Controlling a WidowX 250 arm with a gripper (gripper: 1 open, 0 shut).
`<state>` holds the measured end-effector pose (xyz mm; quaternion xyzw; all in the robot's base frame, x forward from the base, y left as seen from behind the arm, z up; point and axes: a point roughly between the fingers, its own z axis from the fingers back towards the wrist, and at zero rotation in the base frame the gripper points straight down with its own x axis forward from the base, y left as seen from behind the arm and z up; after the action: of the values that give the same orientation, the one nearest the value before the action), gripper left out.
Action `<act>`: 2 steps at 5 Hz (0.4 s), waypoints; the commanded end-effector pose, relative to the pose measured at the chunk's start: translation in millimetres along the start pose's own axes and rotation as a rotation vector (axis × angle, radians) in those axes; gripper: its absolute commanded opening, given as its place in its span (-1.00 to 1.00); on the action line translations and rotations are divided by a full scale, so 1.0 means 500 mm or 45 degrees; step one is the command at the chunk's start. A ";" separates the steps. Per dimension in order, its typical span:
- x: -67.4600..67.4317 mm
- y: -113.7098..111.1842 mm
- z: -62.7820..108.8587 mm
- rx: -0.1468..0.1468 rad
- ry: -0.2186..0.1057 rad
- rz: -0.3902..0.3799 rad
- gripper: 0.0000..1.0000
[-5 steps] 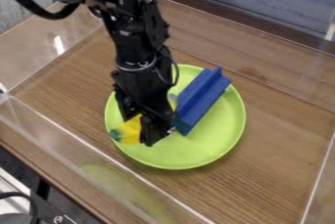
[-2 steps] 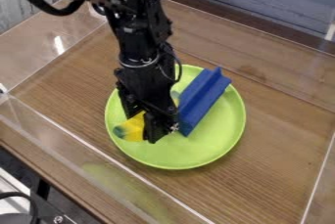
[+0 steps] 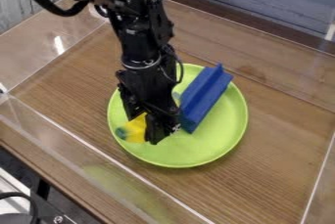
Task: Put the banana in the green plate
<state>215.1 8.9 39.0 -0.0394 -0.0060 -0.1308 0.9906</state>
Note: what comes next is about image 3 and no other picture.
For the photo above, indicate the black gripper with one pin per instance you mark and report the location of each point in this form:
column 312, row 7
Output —
column 149, row 86

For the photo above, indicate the yellow toy banana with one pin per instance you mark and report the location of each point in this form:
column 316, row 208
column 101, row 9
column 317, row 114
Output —
column 129, row 131

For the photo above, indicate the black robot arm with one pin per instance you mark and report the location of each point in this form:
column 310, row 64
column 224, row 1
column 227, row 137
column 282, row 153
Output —
column 144, row 30

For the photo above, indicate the green round plate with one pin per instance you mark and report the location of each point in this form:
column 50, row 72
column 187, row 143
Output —
column 216, row 137

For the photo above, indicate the blue plastic block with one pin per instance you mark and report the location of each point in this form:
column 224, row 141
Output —
column 202, row 95

